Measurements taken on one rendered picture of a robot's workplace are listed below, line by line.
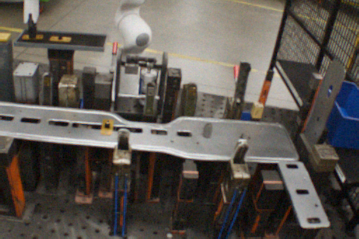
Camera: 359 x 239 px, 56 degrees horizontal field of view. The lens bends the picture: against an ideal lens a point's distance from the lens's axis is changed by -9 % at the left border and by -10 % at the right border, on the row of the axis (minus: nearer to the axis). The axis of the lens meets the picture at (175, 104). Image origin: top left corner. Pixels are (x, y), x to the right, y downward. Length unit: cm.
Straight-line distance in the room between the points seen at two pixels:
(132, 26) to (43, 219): 86
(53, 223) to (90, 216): 14
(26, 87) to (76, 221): 52
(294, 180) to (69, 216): 79
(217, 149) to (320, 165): 36
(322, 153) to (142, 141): 61
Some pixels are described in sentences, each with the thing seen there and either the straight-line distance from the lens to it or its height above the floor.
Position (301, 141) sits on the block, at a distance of 142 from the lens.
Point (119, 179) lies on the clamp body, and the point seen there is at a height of 98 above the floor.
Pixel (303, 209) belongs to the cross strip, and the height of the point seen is 100.
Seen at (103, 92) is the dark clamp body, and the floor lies 104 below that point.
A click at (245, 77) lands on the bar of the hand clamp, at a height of 116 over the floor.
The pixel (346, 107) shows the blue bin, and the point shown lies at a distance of 167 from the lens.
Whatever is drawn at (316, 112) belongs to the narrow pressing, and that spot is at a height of 112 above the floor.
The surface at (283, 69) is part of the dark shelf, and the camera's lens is 184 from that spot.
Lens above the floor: 176
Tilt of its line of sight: 33 degrees down
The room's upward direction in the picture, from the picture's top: 9 degrees clockwise
